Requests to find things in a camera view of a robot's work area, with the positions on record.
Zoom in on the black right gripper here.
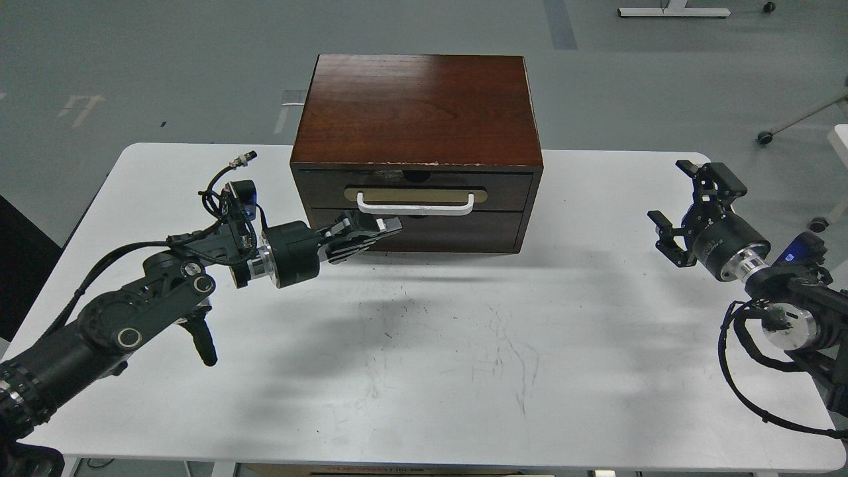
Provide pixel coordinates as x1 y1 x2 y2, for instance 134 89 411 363
647 160 771 282

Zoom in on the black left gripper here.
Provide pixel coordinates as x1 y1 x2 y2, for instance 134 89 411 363
257 211 402 289

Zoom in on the wooden drawer with white handle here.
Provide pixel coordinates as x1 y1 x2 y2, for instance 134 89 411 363
293 170 538 212

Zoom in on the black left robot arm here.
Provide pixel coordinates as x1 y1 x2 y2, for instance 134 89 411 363
2 151 402 442

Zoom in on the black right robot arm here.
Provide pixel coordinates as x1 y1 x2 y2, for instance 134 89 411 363
647 160 847 440

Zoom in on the dark wooden drawer cabinet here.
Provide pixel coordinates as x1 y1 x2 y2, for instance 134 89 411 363
290 54 543 254

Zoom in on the chair base with caster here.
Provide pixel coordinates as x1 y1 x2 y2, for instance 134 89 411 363
758 96 848 146

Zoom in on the white table leg base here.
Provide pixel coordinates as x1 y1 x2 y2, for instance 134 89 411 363
617 1 732 19

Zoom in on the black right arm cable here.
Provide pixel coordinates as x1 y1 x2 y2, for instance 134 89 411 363
718 299 848 441

